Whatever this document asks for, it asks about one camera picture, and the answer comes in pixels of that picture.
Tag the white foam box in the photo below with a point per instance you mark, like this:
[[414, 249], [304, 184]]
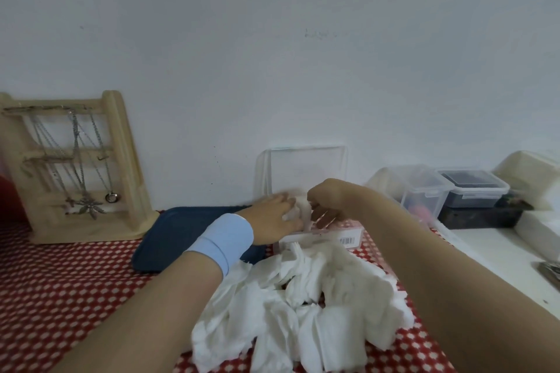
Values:
[[533, 176]]

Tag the clear acrylic box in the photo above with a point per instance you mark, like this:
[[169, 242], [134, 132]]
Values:
[[306, 167]]

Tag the dark blue tray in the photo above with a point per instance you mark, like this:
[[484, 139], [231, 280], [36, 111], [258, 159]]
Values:
[[175, 237]]

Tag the red white-dotted tablecloth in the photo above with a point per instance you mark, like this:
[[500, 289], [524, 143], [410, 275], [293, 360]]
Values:
[[65, 289]]

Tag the person's right forearm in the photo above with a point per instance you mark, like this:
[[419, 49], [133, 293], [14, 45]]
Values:
[[437, 281]]

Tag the small metal object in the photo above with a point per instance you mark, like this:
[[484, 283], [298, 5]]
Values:
[[550, 274]]

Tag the person's left fingers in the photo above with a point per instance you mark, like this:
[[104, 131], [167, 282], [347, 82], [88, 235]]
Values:
[[286, 206]]

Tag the white box with barcode label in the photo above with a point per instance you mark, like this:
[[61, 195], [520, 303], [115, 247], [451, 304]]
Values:
[[350, 240]]

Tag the pile of white cotton pads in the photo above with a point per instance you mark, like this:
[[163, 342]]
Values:
[[306, 298]]

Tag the light blue wristband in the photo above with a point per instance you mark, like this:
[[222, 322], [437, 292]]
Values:
[[218, 241]]

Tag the white cotton pad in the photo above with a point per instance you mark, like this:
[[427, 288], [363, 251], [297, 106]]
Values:
[[302, 210]]

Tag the person's right fingers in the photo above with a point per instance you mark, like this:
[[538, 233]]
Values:
[[323, 215]]

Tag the wooden jewelry stand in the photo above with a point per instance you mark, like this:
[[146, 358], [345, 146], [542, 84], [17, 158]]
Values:
[[124, 176]]

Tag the person's left forearm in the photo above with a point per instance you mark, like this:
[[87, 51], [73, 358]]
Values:
[[144, 320]]

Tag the clear container with dark contents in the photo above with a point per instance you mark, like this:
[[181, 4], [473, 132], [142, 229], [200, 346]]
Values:
[[472, 188]]

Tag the clear plastic lidded container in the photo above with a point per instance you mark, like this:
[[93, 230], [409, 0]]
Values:
[[420, 187]]

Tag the person's right hand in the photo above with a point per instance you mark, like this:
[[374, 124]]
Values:
[[339, 198]]

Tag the stack of white napkins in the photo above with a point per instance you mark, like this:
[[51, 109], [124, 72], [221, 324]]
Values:
[[540, 233]]

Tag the person's left hand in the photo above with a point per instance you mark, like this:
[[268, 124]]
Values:
[[269, 222]]

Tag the black box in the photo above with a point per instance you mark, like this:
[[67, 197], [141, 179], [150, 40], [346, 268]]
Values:
[[481, 218]]

